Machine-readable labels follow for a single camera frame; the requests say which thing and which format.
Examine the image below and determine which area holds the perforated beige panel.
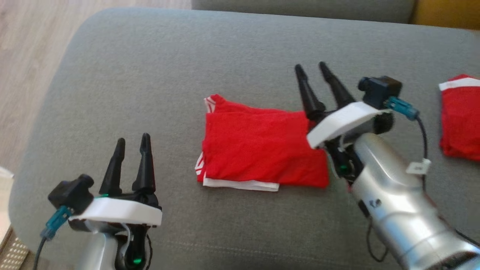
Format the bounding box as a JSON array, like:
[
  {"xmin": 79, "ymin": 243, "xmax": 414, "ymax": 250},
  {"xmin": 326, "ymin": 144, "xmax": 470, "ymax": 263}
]
[{"xmin": 0, "ymin": 227, "xmax": 31, "ymax": 270}]

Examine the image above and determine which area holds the right camera cable teal connector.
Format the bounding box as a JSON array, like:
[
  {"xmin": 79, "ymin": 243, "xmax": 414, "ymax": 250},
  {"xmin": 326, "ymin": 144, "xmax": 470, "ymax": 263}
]
[{"xmin": 384, "ymin": 96, "xmax": 430, "ymax": 165}]

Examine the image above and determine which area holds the large grey sofa seat cushion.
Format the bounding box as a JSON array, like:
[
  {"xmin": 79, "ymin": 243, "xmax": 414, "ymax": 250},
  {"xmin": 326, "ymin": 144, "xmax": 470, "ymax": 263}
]
[{"xmin": 191, "ymin": 0, "xmax": 417, "ymax": 24}]

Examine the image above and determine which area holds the camera cable teal connector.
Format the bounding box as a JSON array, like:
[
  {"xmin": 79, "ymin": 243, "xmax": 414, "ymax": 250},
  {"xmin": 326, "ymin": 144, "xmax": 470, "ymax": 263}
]
[
  {"xmin": 384, "ymin": 96, "xmax": 430, "ymax": 165},
  {"xmin": 33, "ymin": 205, "xmax": 74, "ymax": 270}
]

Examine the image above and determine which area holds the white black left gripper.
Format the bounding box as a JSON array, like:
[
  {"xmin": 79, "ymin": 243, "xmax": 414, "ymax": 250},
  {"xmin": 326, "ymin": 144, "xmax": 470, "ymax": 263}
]
[{"xmin": 69, "ymin": 132, "xmax": 163, "ymax": 270}]

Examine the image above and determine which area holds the large yellow sofa back cushion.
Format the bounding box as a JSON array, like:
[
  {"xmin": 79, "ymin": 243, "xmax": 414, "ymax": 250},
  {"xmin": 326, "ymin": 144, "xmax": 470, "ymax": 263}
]
[{"xmin": 410, "ymin": 0, "xmax": 480, "ymax": 30}]

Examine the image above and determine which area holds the red jersey black number print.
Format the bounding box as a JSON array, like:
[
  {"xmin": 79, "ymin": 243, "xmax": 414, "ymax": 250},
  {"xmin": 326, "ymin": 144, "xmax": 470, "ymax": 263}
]
[{"xmin": 194, "ymin": 94, "xmax": 330, "ymax": 192}]

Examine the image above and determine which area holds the red garment white trim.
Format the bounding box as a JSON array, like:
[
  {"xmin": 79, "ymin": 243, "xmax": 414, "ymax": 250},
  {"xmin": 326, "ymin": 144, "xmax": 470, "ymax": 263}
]
[{"xmin": 438, "ymin": 74, "xmax": 480, "ymax": 162}]

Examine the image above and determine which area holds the white cable clip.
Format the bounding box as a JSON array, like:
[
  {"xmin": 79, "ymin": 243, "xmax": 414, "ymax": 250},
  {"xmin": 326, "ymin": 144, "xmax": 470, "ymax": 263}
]
[{"xmin": 406, "ymin": 159, "xmax": 432, "ymax": 175}]

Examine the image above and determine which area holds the left camera cable teal connector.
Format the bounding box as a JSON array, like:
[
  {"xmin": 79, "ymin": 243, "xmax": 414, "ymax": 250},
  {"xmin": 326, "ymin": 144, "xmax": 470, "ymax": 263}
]
[{"xmin": 33, "ymin": 205, "xmax": 74, "ymax": 270}]

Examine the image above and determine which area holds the grey and yellow sofa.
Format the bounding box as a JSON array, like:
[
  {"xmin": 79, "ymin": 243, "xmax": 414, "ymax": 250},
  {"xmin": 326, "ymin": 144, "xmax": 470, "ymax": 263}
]
[{"xmin": 8, "ymin": 7, "xmax": 480, "ymax": 270}]

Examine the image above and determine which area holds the thin black cable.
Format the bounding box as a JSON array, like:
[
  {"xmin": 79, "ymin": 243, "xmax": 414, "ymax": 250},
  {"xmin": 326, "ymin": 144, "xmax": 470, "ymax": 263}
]
[{"xmin": 366, "ymin": 219, "xmax": 389, "ymax": 263}]

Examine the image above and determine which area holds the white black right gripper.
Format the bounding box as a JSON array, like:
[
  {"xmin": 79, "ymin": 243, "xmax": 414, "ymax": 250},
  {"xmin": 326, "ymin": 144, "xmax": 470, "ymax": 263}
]
[{"xmin": 294, "ymin": 61, "xmax": 395, "ymax": 185}]

